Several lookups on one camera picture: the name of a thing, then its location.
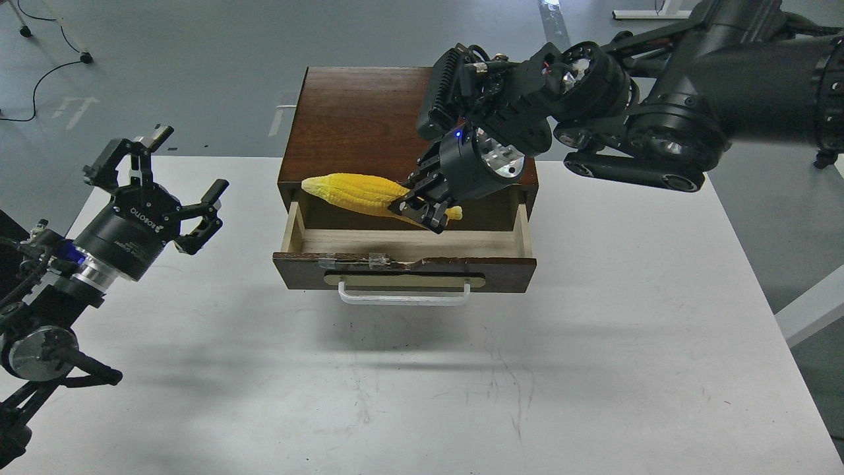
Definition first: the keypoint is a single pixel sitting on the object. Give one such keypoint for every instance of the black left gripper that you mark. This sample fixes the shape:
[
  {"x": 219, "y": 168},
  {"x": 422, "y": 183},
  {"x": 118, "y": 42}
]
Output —
[{"x": 128, "y": 231}]

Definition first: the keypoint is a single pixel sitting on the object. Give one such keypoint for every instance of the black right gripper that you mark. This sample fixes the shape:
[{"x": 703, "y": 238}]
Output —
[{"x": 474, "y": 165}]

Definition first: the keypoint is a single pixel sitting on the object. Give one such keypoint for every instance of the yellow corn cob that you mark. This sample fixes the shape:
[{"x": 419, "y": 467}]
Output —
[{"x": 365, "y": 194}]

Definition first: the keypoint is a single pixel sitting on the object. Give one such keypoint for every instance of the wooden drawer with white handle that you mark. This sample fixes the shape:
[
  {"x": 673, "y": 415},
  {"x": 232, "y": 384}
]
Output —
[{"x": 405, "y": 267}]

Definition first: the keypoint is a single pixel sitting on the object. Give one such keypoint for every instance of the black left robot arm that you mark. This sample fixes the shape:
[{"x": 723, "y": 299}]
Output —
[{"x": 65, "y": 276}]

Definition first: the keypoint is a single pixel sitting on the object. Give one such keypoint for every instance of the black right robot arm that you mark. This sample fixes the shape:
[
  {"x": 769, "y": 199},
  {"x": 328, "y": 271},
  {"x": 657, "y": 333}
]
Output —
[{"x": 657, "y": 109}]

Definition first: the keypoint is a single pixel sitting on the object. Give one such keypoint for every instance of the dark wooden cabinet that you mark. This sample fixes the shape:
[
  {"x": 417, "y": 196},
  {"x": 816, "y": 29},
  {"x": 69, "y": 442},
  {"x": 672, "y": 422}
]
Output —
[{"x": 357, "y": 120}]

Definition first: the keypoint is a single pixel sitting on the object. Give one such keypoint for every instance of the white table base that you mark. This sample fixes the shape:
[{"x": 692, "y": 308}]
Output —
[{"x": 662, "y": 10}]

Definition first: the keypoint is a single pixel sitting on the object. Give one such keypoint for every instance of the white furniture edge with caster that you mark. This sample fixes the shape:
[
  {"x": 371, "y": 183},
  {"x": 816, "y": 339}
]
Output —
[{"x": 825, "y": 158}]

